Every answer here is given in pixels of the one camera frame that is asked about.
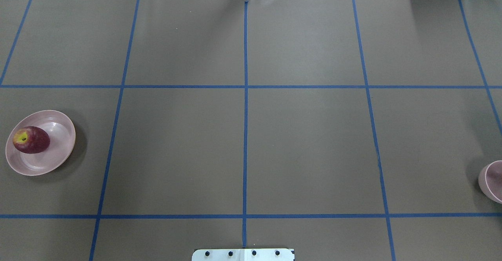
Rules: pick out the pink plate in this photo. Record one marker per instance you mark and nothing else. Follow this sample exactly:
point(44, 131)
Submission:
point(62, 134)

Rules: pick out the red yellow apple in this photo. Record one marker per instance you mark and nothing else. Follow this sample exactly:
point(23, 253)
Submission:
point(31, 140)

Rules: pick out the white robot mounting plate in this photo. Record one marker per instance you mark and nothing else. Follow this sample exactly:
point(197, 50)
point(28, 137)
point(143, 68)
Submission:
point(244, 254)

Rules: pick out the pink bowl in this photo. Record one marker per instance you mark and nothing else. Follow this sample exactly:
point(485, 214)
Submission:
point(490, 181)

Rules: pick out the brown paper table cover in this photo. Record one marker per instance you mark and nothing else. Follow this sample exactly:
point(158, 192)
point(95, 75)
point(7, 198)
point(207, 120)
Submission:
point(345, 130)

